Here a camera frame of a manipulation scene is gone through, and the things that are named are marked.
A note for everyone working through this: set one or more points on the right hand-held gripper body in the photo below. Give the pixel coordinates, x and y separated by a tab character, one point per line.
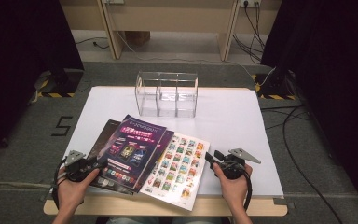
233	166

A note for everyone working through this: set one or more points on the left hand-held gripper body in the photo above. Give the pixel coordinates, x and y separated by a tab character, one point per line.
76	168

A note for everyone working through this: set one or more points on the black and red magazine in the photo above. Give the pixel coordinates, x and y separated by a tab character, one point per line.
105	133

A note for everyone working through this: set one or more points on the white magazine with picture grid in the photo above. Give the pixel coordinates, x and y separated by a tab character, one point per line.
183	171

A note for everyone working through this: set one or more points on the clear acrylic magazine rack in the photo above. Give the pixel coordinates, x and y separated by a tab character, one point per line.
166	93

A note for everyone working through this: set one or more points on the person's right hand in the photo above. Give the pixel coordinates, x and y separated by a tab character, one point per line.
234	193

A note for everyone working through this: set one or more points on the person's left hand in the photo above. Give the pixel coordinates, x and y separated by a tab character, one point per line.
71	196

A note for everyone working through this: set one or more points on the white board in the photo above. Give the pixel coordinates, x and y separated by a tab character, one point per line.
230	124

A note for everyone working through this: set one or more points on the black stand base striped tape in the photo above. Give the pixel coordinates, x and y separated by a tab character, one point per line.
62	84
276	85

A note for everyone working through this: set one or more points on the black curtain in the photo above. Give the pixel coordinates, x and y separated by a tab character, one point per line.
12	62
338	62

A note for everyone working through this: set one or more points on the beige wooden desk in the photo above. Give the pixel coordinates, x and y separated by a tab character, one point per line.
167	15

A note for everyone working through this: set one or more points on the white wall socket with plugs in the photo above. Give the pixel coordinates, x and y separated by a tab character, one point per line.
250	2

